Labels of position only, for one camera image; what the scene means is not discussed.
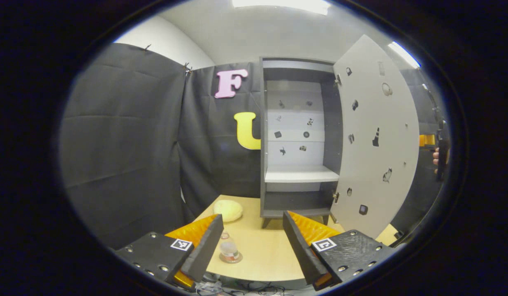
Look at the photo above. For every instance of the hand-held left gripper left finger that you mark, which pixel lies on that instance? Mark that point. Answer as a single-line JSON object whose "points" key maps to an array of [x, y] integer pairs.
{"points": [[202, 250]]}

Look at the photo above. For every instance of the dark grey cabinet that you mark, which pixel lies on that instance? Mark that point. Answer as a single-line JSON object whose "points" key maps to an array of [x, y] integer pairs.
{"points": [[295, 201]]}

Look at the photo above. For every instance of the beige cabinet door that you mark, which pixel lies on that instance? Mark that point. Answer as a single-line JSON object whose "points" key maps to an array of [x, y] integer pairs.
{"points": [[365, 172]]}

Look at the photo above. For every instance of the clear bottle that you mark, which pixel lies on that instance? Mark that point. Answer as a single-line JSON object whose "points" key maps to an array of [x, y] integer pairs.
{"points": [[229, 248]]}

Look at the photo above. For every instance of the round brown coaster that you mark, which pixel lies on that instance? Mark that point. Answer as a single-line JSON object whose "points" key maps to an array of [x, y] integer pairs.
{"points": [[237, 260]]}

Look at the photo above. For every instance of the grey cabinet shelf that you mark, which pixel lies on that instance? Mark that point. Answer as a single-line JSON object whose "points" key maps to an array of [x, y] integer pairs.
{"points": [[301, 174]]}

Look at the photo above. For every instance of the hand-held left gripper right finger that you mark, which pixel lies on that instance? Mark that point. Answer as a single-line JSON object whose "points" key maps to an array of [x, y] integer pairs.
{"points": [[303, 250]]}

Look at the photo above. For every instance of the ceiling light panel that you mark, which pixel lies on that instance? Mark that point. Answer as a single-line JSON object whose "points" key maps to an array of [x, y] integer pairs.
{"points": [[404, 54], [282, 5]]}

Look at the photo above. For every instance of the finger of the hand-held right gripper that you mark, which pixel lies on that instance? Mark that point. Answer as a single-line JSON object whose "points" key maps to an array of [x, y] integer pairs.
{"points": [[426, 140]]}

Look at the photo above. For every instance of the pale yellow round plush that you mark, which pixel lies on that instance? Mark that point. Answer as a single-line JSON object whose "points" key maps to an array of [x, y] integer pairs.
{"points": [[228, 210]]}

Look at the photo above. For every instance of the black backdrop cloth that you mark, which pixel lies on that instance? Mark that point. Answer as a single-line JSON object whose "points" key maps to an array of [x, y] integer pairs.
{"points": [[122, 144]]}

